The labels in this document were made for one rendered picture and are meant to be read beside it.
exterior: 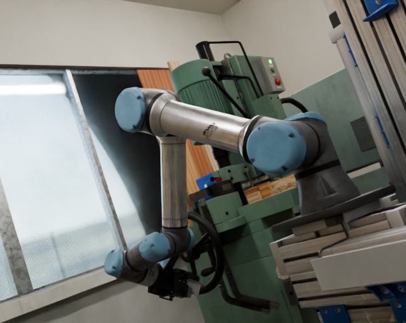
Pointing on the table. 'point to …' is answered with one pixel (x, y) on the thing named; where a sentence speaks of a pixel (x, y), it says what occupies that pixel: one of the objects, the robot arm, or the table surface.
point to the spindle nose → (220, 157)
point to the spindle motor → (197, 87)
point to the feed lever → (223, 90)
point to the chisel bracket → (229, 172)
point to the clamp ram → (240, 192)
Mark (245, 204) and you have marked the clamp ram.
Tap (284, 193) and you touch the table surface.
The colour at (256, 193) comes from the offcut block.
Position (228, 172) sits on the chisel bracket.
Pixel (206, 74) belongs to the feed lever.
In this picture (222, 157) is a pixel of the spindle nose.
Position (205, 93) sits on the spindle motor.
